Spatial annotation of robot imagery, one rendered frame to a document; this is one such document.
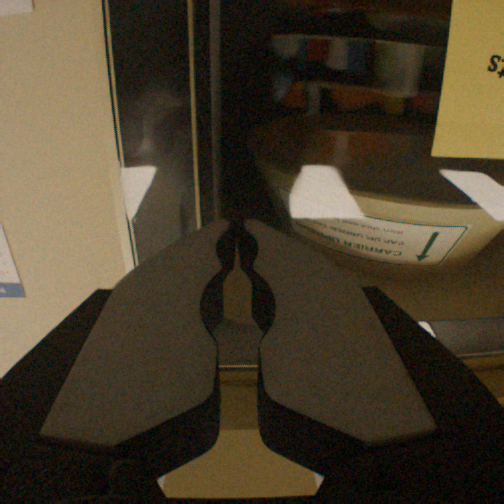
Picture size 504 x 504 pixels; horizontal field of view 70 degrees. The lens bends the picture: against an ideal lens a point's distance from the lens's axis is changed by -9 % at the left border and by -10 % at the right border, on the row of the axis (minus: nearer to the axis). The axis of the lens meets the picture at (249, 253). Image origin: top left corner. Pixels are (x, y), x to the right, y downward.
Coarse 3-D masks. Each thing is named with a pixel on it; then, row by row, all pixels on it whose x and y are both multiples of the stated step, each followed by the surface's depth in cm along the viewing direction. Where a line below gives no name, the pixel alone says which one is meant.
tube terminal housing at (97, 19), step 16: (96, 0) 11; (96, 16) 11; (96, 32) 11; (96, 48) 11; (96, 64) 12; (112, 128) 13; (112, 144) 13; (112, 160) 13; (112, 176) 14; (128, 240) 15; (128, 256) 15; (480, 368) 20; (496, 368) 20; (224, 384) 20; (240, 384) 20; (256, 384) 20
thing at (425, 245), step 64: (128, 0) 10; (192, 0) 10; (256, 0) 10; (320, 0) 10; (384, 0) 10; (448, 0) 10; (128, 64) 11; (192, 64) 11; (256, 64) 11; (320, 64) 11; (384, 64) 11; (128, 128) 12; (192, 128) 12; (256, 128) 12; (320, 128) 12; (384, 128) 12; (128, 192) 13; (192, 192) 13; (256, 192) 13; (320, 192) 13; (384, 192) 13; (448, 192) 13; (384, 256) 14; (448, 256) 15; (448, 320) 16
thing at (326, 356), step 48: (240, 240) 12; (288, 240) 11; (288, 288) 9; (336, 288) 9; (288, 336) 7; (336, 336) 7; (384, 336) 7; (288, 384) 6; (336, 384) 6; (384, 384) 6; (288, 432) 6; (336, 432) 6; (384, 432) 6; (432, 432) 6
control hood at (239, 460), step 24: (240, 408) 18; (240, 432) 17; (216, 456) 17; (240, 456) 17; (264, 456) 17; (168, 480) 17; (192, 480) 17; (216, 480) 17; (240, 480) 17; (264, 480) 17; (288, 480) 17; (312, 480) 17
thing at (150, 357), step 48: (192, 240) 11; (144, 288) 9; (192, 288) 9; (96, 336) 7; (144, 336) 7; (192, 336) 7; (96, 384) 6; (144, 384) 6; (192, 384) 6; (48, 432) 5; (96, 432) 6; (144, 432) 6; (192, 432) 6
